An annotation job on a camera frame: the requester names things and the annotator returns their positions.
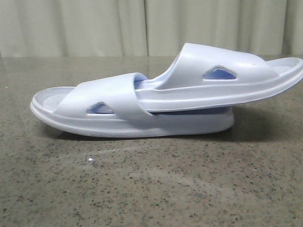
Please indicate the beige background curtain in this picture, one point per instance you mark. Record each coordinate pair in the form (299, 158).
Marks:
(53, 28)

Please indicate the light blue slipper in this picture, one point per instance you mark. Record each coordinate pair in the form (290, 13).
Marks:
(206, 77)
(110, 108)

